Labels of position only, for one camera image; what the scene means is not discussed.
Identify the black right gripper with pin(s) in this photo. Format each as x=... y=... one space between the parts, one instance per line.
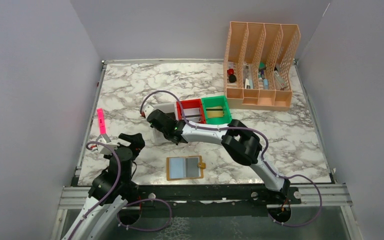
x=155 y=117

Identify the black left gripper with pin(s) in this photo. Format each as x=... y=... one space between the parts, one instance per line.
x=125 y=144

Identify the white plastic bin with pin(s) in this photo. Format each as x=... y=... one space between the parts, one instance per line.
x=169 y=109

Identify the red plastic bin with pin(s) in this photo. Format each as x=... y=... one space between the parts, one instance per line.
x=191 y=103

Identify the yellow-brown card holder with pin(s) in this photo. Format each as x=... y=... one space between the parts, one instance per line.
x=202 y=165

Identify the green plastic bin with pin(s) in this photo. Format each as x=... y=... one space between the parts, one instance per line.
x=220 y=100

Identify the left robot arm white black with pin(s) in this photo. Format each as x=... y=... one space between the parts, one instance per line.
x=112 y=190

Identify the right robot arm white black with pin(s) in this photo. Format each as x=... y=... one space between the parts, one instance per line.
x=241 y=143

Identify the white cards stack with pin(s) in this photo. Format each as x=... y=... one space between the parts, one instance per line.
x=193 y=114

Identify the gold card with stripe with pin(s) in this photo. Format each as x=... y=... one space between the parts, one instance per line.
x=214 y=112

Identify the pink highlighter marker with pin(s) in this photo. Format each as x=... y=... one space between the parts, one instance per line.
x=101 y=121

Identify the red and black stamp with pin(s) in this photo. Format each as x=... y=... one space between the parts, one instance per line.
x=231 y=77

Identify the peach plastic desk organizer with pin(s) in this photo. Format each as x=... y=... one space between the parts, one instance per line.
x=254 y=49

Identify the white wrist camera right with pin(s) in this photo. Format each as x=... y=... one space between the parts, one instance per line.
x=147 y=109

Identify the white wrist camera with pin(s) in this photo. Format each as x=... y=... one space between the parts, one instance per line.
x=147 y=109
x=105 y=139

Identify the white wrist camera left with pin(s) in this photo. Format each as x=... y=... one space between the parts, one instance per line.
x=105 y=139

